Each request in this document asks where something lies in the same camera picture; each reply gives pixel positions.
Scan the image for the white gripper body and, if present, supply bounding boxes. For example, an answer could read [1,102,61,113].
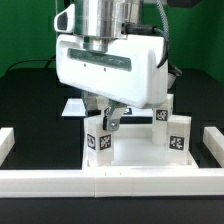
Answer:
[56,34,168,108]

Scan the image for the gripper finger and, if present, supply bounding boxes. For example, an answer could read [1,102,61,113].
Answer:
[103,101,127,131]
[81,91,101,116]

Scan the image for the white square table top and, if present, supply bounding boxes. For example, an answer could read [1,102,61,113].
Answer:
[82,124,197,169]

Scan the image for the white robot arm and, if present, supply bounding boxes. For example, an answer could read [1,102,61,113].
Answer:
[54,0,201,132]

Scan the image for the white marker tag sheet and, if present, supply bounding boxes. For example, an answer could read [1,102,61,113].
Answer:
[62,98,153,117]

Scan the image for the white front fence bar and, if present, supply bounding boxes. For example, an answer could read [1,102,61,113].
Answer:
[0,168,224,198]

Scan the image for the white left fence block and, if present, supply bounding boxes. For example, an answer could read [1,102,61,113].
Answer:
[0,127,15,166]

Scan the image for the white fence block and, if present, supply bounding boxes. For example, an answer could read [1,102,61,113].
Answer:
[203,127,224,168]
[0,127,15,166]

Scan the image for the white right fence block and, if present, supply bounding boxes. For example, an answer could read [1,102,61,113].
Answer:
[203,127,224,168]

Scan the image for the grey braided camera cable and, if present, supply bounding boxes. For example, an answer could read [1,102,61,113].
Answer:
[124,0,184,78]

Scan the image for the black cable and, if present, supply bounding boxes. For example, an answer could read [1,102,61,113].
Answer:
[4,56,59,75]

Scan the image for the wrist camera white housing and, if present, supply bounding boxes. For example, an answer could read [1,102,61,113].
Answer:
[54,4,75,34]

